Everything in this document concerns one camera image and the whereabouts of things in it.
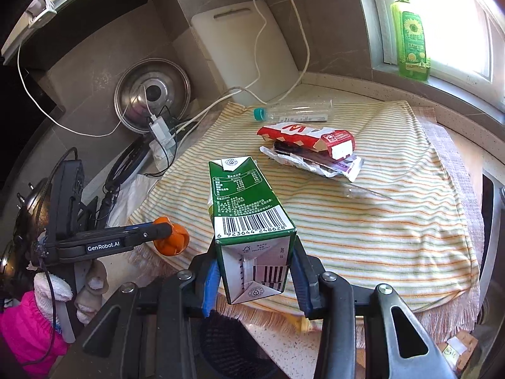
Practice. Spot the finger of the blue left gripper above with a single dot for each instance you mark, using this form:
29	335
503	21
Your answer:
140	226

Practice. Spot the gloved left hand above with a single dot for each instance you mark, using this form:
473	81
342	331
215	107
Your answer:
88	299

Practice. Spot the blue plastic trash basket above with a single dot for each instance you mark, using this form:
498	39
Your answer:
230	350

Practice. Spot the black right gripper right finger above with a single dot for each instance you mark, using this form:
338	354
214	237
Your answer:
304	279

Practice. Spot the striped table cloth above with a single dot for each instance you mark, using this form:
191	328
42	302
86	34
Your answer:
323	213

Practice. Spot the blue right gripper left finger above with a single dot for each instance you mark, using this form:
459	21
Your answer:
211	286

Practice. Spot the white cutting board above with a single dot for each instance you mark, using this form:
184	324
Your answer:
244	47

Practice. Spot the red white snack box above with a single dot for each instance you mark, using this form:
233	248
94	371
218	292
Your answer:
338	144

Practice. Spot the clear plastic bottle teal cap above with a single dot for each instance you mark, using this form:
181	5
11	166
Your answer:
319	111

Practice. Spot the green dish soap bottle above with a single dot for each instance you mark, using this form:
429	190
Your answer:
411	55

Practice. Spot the black wok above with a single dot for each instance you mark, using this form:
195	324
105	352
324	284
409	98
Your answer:
17	271

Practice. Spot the white power strip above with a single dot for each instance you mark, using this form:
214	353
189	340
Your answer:
163	146

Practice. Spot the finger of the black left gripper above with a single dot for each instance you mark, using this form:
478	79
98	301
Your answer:
150	235

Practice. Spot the green milk carton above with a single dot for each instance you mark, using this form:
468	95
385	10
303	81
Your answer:
252	231

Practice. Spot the steel pot lid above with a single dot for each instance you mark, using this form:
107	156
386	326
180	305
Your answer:
153	87

